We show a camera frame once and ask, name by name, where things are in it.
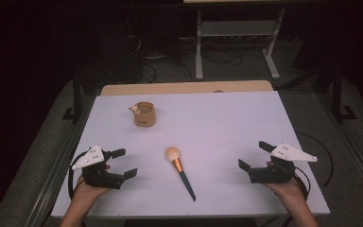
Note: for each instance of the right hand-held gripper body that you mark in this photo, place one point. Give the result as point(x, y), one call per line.
point(274, 173)

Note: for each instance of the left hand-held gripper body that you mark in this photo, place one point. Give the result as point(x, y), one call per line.
point(99, 176)

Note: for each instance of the wooden brush holder cup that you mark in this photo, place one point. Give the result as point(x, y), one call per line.
point(145, 115)

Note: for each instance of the person's left hand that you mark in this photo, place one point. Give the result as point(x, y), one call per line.
point(88, 190)

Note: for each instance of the person's right hand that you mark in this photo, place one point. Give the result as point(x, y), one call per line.
point(288, 189)

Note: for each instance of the white board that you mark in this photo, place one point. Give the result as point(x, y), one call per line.
point(208, 132)

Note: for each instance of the black stand leg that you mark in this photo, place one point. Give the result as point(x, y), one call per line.
point(338, 97)
point(76, 101)

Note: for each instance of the light wooden table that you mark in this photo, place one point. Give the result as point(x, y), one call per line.
point(186, 87)

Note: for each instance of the aluminium rail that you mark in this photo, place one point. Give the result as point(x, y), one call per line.
point(55, 164)
point(359, 164)

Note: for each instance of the white metal frame stand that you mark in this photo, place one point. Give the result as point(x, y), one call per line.
point(238, 28)

